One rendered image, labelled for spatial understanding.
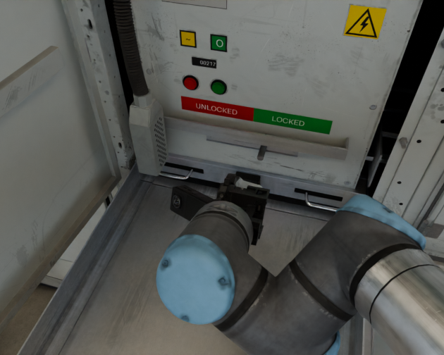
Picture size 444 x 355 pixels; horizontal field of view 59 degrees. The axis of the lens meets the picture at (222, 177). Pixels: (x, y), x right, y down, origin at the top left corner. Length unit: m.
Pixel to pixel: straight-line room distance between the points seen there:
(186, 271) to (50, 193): 0.52
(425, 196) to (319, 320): 0.51
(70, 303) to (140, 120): 0.39
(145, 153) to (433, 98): 0.55
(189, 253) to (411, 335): 0.22
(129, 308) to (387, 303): 0.57
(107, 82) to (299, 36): 0.40
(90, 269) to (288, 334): 0.54
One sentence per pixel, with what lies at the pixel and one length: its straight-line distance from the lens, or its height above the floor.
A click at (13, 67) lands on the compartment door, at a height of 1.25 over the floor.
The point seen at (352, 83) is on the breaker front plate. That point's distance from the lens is 0.78.
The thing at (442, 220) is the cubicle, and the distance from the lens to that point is 0.93.
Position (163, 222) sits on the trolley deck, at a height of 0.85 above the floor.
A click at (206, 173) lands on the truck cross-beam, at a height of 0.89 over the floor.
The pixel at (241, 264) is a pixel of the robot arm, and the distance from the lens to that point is 0.46.
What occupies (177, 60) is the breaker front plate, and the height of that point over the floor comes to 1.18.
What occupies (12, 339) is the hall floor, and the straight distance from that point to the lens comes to 1.91.
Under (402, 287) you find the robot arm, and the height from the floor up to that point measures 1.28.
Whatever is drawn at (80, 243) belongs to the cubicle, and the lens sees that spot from 1.42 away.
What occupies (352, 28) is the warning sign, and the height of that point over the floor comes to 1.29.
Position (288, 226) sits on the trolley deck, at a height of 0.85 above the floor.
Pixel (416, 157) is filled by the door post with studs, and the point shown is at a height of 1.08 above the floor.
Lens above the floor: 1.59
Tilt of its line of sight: 46 degrees down
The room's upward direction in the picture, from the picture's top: straight up
